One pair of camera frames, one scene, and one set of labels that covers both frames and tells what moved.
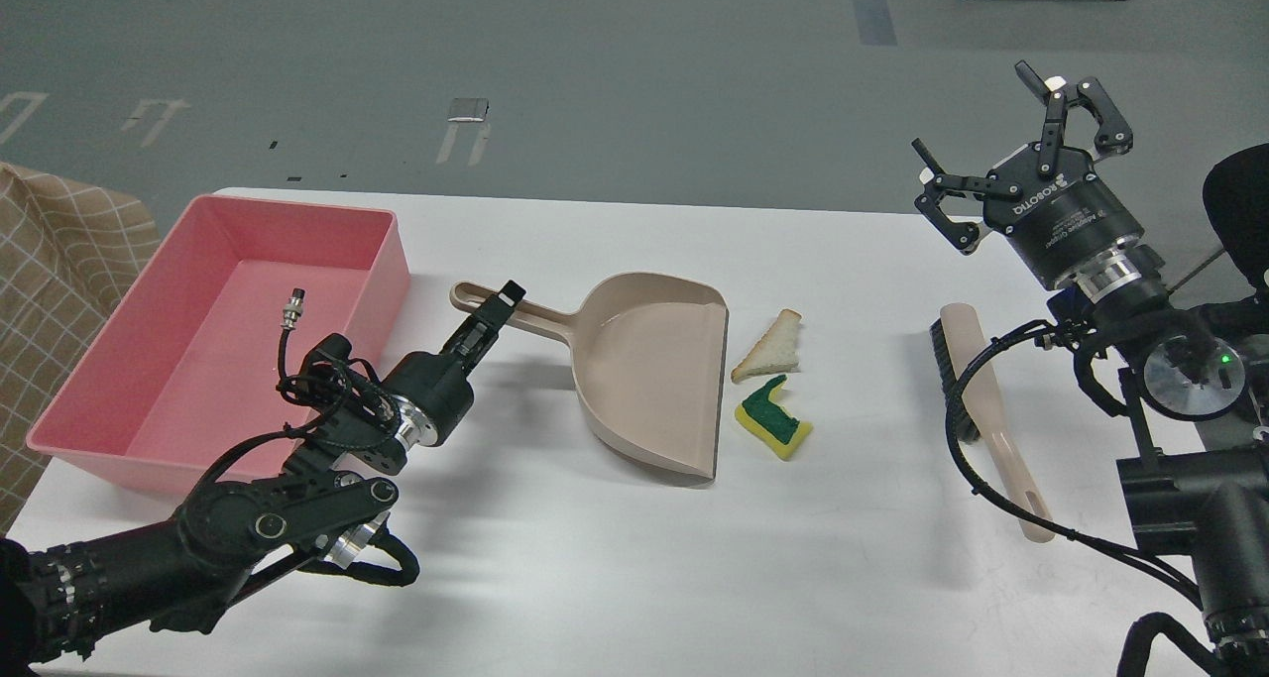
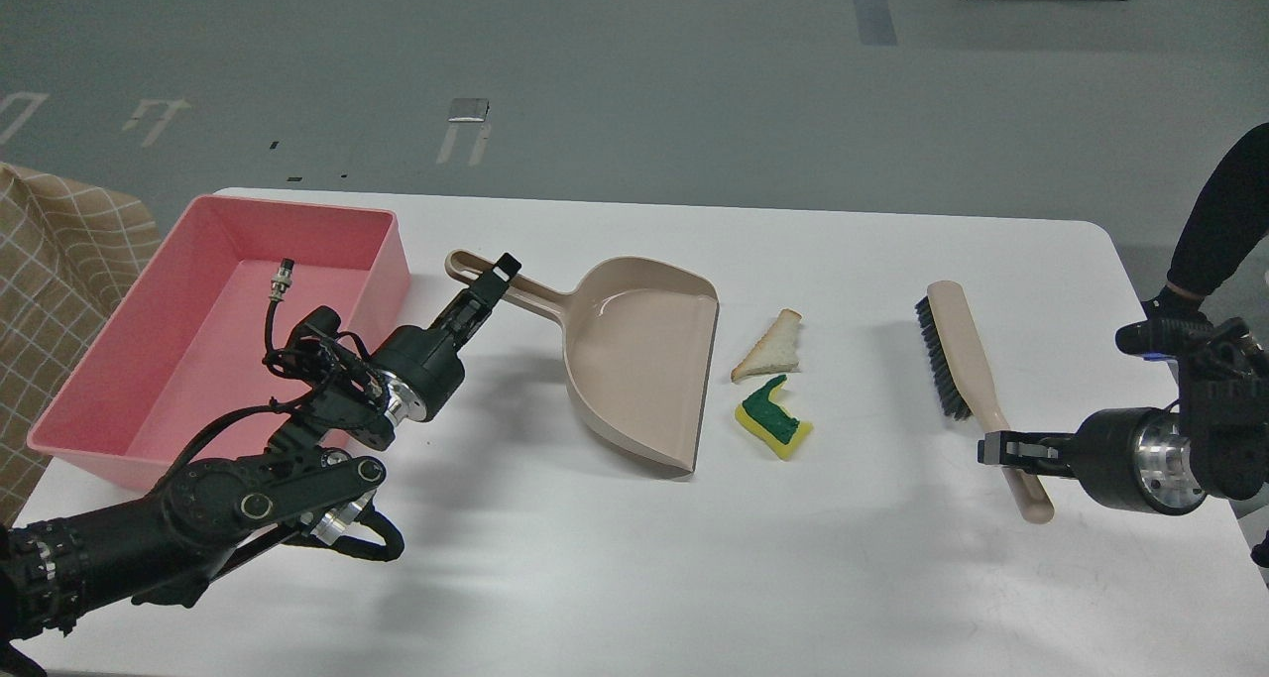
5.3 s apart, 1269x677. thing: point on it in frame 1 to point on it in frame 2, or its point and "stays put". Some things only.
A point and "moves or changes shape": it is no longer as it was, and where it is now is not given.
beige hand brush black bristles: (964, 374) moves or changes shape
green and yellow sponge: (773, 427) stays put
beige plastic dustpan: (649, 354) moves or changes shape
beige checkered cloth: (69, 249) stays put
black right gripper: (1063, 216) to (1138, 457)
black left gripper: (433, 385) to (419, 375)
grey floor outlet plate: (468, 109) stays put
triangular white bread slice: (776, 352) stays put
